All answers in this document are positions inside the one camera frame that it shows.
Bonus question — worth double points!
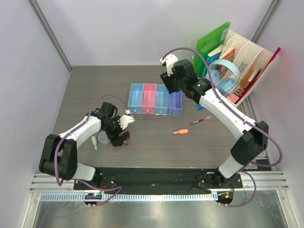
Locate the red transparent folder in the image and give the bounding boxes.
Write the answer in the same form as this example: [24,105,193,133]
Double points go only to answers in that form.
[237,47,281,103]

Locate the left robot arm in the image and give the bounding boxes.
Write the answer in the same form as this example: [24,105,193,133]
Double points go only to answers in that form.
[38,102,135,190]

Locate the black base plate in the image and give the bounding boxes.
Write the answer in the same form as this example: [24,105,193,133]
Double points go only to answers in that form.
[88,167,243,195]

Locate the green plastic folder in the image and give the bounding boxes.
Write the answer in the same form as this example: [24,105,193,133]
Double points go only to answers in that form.
[193,21,231,78]

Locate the blue headphones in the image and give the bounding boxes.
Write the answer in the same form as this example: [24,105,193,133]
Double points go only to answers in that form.
[204,59,241,96]

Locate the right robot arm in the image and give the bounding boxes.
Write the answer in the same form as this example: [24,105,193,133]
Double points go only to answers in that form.
[160,55,269,188]

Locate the light blue bin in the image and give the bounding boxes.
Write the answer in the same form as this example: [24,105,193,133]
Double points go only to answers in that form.
[154,85,169,115]
[128,84,143,114]

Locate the red cover book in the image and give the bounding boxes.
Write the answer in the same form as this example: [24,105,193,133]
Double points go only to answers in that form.
[217,47,235,79]

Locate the pink eraser block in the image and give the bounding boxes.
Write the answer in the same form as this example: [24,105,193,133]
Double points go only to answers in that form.
[226,94,239,104]

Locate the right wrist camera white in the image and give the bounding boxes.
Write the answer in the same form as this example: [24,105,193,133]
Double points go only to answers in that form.
[160,54,178,76]

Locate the purple plastic bin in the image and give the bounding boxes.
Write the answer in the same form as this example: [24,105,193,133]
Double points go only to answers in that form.
[167,91,182,116]

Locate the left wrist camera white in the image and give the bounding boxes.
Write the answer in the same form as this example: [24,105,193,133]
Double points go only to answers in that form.
[119,114,135,130]

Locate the white desk file organizer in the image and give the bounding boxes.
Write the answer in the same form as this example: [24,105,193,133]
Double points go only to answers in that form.
[224,30,278,107]

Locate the red black stamp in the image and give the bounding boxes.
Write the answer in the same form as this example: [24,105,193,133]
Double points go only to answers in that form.
[119,131,130,140]

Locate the clear paperclip jar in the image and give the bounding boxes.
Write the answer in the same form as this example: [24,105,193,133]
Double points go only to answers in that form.
[97,131,110,145]

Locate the white slotted cable duct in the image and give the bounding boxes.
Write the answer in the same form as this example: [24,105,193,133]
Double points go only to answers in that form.
[40,192,218,202]

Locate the yellow booklet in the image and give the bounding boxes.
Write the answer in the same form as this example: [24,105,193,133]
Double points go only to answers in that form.
[239,65,254,90]

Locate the blue spine book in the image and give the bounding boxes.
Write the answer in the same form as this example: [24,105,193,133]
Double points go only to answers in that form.
[205,44,224,66]

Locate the pink plastic bin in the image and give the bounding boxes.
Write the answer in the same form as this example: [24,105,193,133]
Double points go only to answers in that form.
[141,83,156,114]

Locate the light blue front bin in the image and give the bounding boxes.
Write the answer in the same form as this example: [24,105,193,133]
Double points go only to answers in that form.
[128,84,143,114]

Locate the green mini highlighter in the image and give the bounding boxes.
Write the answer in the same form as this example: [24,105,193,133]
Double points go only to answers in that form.
[91,136,98,151]

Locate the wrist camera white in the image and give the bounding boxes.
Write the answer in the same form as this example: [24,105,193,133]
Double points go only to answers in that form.
[160,54,178,76]
[119,114,135,130]

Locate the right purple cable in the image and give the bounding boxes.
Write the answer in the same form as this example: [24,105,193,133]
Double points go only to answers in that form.
[160,47,284,208]

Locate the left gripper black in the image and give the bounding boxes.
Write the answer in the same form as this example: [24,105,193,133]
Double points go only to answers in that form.
[103,116,129,146]

